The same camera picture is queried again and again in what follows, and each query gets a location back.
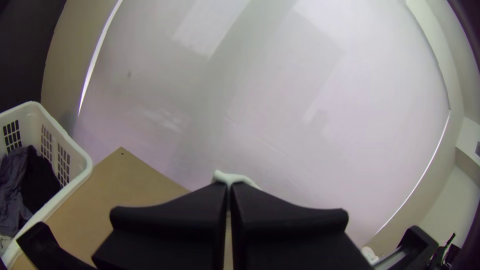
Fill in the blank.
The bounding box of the white laundry basket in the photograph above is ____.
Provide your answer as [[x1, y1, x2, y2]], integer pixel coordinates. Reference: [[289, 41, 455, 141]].
[[0, 101, 94, 269]]

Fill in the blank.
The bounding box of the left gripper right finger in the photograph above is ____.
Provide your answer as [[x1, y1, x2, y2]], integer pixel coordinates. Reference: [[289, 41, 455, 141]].
[[229, 182, 374, 270]]

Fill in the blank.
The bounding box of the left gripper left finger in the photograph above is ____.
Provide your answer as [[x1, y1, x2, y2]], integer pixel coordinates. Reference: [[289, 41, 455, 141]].
[[91, 182, 229, 270]]

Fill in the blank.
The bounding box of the white t-shirt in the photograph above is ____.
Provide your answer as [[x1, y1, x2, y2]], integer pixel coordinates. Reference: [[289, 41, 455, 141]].
[[211, 169, 262, 191]]

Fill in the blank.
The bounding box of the heap of clothes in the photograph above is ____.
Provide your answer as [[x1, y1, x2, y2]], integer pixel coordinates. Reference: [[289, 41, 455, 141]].
[[0, 145, 63, 239]]

